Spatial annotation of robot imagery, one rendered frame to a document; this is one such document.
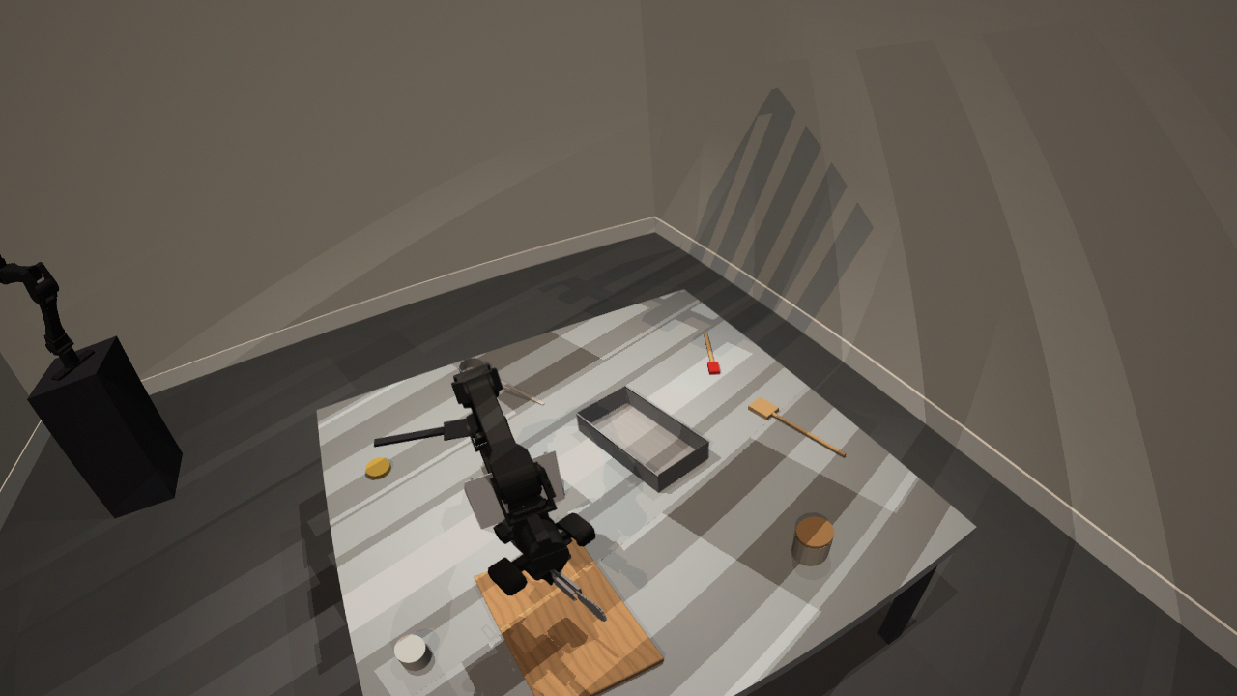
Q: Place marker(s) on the wooden cutting board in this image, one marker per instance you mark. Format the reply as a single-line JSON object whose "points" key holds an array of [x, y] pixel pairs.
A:
{"points": [[559, 645]]}

